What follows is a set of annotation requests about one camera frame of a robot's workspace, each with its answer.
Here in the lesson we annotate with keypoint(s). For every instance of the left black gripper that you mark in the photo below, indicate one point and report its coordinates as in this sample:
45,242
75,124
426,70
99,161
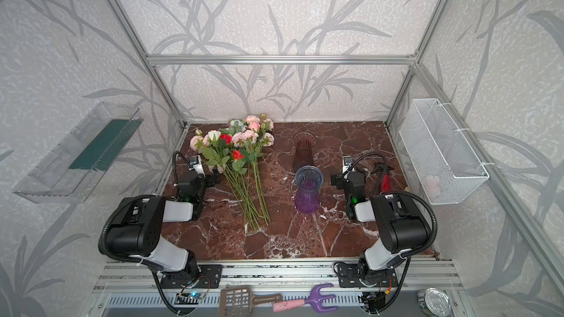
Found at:
208,178

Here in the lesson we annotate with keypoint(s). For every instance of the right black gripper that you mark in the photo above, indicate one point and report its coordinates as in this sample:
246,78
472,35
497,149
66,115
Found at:
339,180

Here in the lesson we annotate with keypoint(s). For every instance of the purple glass vase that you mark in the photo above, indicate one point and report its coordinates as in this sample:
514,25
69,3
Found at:
309,180

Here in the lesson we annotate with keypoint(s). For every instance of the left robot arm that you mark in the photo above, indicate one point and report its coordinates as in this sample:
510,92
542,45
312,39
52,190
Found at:
133,233

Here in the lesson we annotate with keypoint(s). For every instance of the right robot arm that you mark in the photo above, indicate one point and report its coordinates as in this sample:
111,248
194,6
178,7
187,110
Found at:
406,224

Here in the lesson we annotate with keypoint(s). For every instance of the bunch of artificial flowers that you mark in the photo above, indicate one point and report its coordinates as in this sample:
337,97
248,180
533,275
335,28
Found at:
235,152

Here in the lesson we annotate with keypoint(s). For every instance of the dark red glass vase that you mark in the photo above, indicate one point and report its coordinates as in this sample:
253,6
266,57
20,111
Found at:
303,142

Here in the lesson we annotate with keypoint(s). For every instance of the brown plastic scoop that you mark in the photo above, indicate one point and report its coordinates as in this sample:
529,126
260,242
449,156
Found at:
240,300

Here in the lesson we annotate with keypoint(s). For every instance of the purple pink garden fork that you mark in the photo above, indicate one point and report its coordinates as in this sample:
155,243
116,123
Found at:
315,300

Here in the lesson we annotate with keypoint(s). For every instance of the metal tin can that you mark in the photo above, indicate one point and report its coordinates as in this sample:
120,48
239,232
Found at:
434,302

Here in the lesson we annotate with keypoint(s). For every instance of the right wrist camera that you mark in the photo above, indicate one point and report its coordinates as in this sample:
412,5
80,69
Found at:
347,162

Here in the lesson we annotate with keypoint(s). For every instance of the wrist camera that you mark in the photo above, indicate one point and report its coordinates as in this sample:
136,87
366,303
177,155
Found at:
347,162
195,164

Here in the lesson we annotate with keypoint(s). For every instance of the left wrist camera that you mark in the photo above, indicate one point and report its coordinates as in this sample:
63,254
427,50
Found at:
195,164

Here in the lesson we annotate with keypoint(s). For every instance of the white wire mesh basket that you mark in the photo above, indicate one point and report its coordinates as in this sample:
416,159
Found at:
446,165

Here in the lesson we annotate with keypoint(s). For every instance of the clear plastic wall shelf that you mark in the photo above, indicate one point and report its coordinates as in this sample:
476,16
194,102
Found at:
70,172

